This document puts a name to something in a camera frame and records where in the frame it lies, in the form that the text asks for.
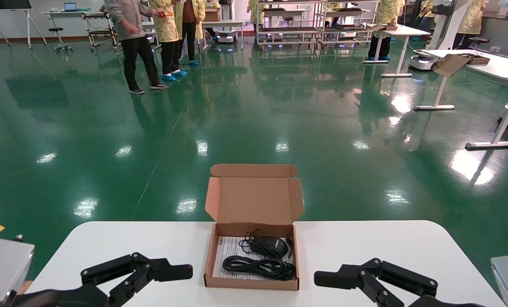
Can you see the tall white robot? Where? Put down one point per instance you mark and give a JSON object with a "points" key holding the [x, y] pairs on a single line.
{"points": [[443, 25]]}

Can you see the brown cardboard storage box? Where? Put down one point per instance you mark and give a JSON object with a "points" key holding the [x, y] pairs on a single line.
{"points": [[254, 200]]}

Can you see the white metal shelf rack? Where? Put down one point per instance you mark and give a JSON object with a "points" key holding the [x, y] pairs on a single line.
{"points": [[347, 27], [288, 30]]}

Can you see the metal wheeled cart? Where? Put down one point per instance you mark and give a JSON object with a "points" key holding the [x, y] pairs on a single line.
{"points": [[100, 32]]}

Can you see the open laptop blue screen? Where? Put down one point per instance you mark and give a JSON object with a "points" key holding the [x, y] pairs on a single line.
{"points": [[70, 7]]}

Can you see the person in yellow coat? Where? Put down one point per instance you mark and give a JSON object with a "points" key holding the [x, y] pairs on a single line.
{"points": [[254, 10], [471, 19], [426, 13], [211, 4], [386, 13], [166, 25]]}

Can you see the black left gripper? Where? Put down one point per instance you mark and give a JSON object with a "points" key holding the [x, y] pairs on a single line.
{"points": [[66, 296]]}

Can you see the black display on stand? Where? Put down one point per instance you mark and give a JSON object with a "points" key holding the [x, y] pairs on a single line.
{"points": [[2, 4]]}

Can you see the white desk with laptop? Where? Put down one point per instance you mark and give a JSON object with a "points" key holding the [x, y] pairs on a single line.
{"points": [[62, 13]]}

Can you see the grey wall counter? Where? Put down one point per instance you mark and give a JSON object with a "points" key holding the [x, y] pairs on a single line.
{"points": [[501, 30]]}

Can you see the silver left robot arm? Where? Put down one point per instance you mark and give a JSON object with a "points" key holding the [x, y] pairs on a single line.
{"points": [[2, 268]]}

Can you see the white printed instruction sheet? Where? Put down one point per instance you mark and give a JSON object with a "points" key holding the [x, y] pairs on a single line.
{"points": [[230, 249]]}

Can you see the black round stool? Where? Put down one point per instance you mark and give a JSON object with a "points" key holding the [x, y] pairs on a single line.
{"points": [[60, 40], [479, 40]]}

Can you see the large white workshop table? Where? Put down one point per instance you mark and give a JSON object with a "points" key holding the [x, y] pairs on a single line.
{"points": [[501, 68]]}

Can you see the small closed cardboard box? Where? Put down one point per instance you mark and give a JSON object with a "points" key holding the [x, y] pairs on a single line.
{"points": [[212, 15]]}

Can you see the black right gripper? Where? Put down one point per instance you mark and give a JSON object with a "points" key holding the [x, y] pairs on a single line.
{"points": [[433, 302]]}

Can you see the person in brown shirt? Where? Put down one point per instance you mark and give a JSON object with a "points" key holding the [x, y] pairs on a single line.
{"points": [[189, 25]]}

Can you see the person in grey jacket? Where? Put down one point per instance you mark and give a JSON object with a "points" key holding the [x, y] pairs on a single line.
{"points": [[134, 42]]}

